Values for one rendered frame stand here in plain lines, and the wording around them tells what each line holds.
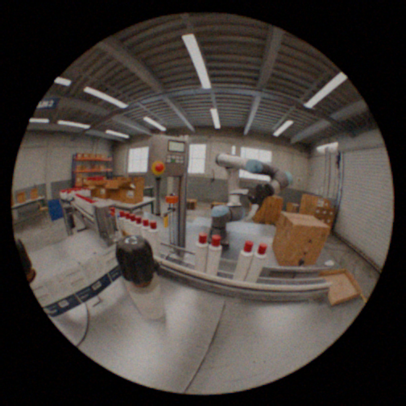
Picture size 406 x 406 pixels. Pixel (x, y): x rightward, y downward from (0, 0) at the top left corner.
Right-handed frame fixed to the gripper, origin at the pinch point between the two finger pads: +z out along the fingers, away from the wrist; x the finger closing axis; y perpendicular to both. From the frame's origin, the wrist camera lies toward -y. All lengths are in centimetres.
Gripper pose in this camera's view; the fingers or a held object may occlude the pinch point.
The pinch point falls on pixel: (236, 207)
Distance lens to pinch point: 57.9
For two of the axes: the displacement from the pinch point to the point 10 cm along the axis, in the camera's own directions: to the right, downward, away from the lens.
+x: -4.1, -8.3, 3.9
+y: 2.3, 3.2, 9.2
